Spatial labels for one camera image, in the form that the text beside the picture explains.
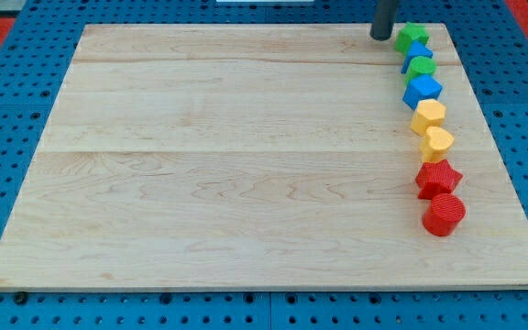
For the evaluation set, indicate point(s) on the light wooden board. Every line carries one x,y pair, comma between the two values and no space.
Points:
271,158

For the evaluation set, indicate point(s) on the yellow heart block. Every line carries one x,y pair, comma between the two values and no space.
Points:
435,144

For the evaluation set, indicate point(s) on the red star block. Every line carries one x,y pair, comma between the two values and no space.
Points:
434,178

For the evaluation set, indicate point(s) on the yellow hexagon block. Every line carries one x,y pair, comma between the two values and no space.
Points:
428,113

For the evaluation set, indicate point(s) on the blue cube block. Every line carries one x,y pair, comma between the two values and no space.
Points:
421,88

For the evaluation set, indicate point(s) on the green cylinder block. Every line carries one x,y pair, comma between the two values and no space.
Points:
419,66

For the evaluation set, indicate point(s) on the red cylinder block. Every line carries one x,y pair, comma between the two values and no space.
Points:
443,214

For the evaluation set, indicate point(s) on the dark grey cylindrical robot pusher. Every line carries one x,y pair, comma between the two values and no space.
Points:
384,18

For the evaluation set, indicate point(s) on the blue triangle block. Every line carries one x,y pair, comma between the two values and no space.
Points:
416,49

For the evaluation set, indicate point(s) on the green star block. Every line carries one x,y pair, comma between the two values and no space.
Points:
410,33

